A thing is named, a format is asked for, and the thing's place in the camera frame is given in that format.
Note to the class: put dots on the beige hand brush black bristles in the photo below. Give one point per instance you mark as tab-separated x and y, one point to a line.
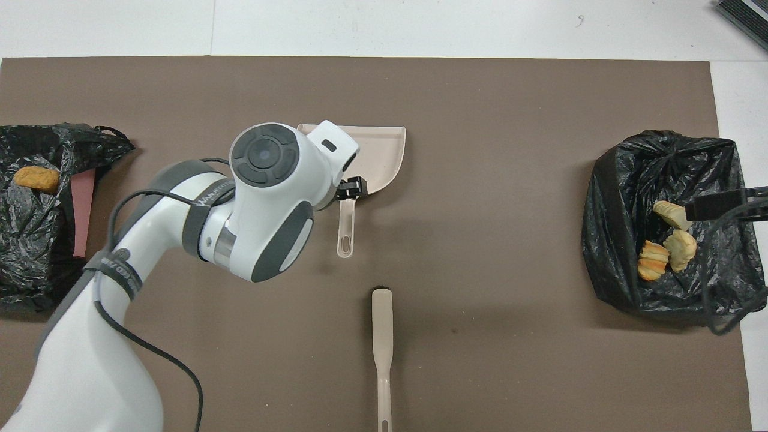
382	324

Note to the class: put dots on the brown cork-like sponge piece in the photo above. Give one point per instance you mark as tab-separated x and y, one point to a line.
37	178

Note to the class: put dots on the brown table mat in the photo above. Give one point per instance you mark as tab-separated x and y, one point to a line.
480	90

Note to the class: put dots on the beige plastic dustpan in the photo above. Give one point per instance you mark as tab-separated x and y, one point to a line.
378	156

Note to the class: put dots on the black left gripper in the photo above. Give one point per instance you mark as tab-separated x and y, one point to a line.
343	189

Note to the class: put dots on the pale yellow sponge chunk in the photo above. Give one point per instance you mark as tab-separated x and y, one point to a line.
681	249
653	261
673	215

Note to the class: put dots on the dark striped flat object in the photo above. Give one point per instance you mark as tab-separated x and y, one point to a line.
747	15

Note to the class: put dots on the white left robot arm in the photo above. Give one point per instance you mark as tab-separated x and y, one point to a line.
264	198

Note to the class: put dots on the pink bin box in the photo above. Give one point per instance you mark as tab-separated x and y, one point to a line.
83	210

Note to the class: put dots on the black trash bag bin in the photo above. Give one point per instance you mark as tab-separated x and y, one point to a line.
618	240
30	252

